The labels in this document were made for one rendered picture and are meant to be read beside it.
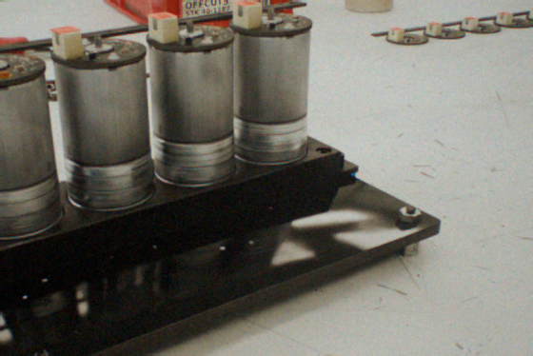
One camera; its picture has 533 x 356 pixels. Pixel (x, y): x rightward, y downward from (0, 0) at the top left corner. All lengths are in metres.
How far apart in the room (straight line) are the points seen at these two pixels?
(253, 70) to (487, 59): 0.23
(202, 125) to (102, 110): 0.03
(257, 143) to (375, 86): 0.16
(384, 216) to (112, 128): 0.08
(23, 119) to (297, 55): 0.08
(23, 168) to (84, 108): 0.02
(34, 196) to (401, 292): 0.10
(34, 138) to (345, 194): 0.10
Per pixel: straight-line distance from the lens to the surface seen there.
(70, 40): 0.19
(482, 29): 0.50
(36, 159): 0.19
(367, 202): 0.23
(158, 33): 0.21
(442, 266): 0.22
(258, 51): 0.22
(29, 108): 0.19
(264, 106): 0.22
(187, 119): 0.21
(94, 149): 0.20
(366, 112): 0.34
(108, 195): 0.20
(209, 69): 0.21
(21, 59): 0.20
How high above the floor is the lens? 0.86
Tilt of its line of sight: 26 degrees down
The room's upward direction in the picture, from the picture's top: 1 degrees counter-clockwise
